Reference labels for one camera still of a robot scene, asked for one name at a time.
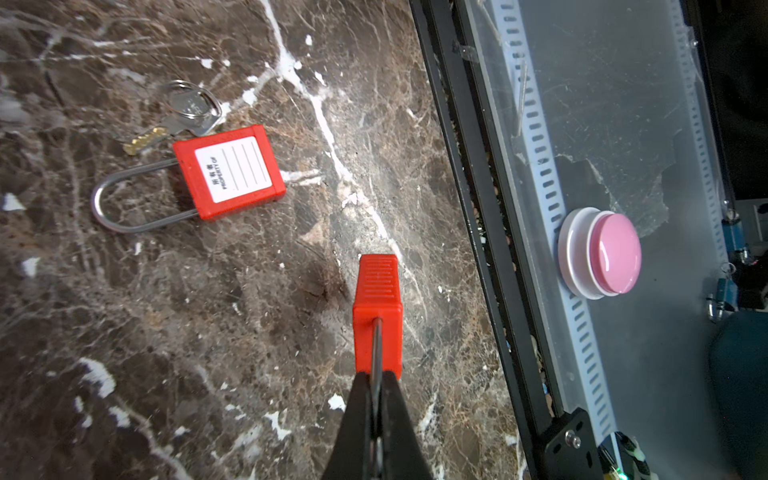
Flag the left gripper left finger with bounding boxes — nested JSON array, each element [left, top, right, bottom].
[[322, 372, 374, 480]]

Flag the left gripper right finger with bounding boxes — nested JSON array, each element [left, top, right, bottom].
[[378, 371, 432, 479]]

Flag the red padlock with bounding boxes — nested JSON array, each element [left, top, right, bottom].
[[91, 125, 287, 234], [352, 253, 404, 415]]

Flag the silver brass key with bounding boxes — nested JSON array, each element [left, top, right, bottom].
[[122, 80, 223, 156]]

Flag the pink push button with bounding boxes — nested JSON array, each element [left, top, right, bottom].
[[557, 207, 642, 300]]

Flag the black mounting rail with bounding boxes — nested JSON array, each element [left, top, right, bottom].
[[411, 1, 603, 479]]

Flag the white slotted cable duct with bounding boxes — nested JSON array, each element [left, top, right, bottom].
[[491, 1, 617, 444]]

